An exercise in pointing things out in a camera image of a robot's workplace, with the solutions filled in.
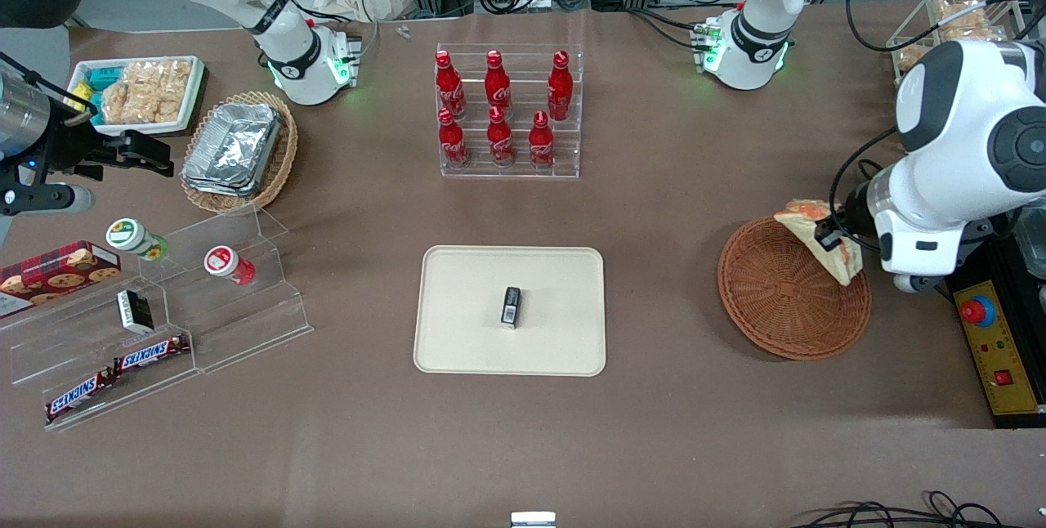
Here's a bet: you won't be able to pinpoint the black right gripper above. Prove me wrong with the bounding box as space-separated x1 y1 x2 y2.
29 110 175 186

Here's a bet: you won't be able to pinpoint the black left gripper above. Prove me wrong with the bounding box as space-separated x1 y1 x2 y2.
816 183 878 253

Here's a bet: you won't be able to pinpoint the triangular sandwich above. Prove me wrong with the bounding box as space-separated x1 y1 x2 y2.
773 199 865 288

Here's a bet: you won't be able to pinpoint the white rectangular snack tray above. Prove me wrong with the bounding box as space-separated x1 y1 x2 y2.
65 56 207 137

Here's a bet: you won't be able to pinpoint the brown wicker basket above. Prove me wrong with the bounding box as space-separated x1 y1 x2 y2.
717 216 872 362

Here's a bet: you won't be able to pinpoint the light wicker basket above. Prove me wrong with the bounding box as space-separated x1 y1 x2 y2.
179 90 300 215

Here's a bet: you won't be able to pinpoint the beige plastic tray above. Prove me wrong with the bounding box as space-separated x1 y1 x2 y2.
413 245 607 378

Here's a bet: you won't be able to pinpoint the rice cracker bag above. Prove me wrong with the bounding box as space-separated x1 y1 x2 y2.
101 59 194 125

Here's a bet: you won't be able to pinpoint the stacked aluminium foil containers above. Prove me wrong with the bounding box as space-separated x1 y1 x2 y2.
181 101 284 199

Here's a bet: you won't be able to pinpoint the green lidded yogurt cup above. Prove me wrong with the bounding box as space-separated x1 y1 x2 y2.
105 217 169 262

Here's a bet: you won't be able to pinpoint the red lidded yogurt cup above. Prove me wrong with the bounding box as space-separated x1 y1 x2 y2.
203 244 257 286

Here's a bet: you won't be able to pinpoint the red cookie box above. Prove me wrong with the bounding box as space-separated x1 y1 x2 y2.
0 240 123 319

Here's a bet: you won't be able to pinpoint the black and white small box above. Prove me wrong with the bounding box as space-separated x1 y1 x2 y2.
116 289 155 335

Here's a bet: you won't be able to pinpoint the clear acrylic stepped display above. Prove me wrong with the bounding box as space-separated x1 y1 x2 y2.
0 204 314 432

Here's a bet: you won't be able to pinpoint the snickers chocolate bar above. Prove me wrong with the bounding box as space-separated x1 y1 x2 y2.
44 368 116 424
112 334 191 374

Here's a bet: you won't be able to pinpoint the yellow emergency stop control box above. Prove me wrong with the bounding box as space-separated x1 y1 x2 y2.
951 266 1046 430

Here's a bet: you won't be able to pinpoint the clear acrylic bottle rack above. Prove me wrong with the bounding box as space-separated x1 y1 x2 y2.
435 43 585 180

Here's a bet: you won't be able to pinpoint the red cola bottle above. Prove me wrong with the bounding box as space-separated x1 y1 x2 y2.
435 50 467 121
437 107 472 170
484 49 514 121
528 110 557 170
486 105 516 168
547 50 574 123

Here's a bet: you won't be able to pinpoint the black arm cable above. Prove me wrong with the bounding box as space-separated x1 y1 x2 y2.
827 0 1046 255

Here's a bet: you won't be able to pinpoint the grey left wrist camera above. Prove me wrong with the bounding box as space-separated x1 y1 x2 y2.
892 270 954 295

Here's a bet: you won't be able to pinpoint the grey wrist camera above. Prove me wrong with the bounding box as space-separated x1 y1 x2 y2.
0 184 96 217
892 270 954 295

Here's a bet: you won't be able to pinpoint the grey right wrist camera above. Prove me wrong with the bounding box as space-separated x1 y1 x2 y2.
0 184 96 217

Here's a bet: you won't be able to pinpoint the black floor cables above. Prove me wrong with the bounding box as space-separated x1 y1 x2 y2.
784 490 1018 528

